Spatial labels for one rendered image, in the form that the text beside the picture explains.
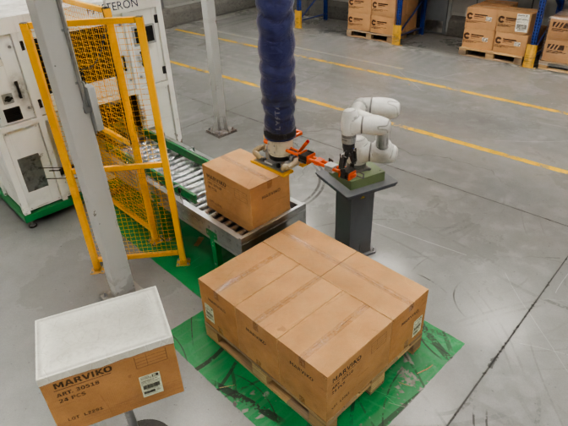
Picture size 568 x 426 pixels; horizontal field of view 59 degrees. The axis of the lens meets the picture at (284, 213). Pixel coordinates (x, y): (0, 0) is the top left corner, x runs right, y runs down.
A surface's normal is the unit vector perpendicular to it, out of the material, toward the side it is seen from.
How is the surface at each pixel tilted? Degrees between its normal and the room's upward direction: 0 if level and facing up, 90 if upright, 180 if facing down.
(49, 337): 0
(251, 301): 0
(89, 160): 90
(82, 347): 0
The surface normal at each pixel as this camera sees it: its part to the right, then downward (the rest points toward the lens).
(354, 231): 0.46, 0.47
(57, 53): 0.69, 0.37
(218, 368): -0.04, -0.84
